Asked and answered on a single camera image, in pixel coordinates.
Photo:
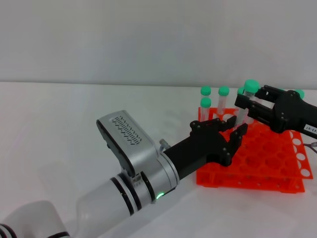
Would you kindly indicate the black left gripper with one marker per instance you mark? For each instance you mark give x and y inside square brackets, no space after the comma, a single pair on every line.
[205,143]

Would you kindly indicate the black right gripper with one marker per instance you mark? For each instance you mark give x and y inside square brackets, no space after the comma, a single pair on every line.
[289,111]

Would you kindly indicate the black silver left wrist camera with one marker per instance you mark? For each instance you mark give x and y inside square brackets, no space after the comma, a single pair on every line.
[128,138]

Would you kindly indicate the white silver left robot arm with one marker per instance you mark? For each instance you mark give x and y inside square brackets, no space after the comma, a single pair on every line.
[111,203]

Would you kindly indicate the clear test tube green cap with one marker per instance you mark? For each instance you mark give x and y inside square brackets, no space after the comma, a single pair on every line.
[223,99]
[250,88]
[205,106]
[301,93]
[206,90]
[240,91]

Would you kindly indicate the orange test tube rack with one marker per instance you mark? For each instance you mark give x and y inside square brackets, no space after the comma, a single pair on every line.
[267,158]

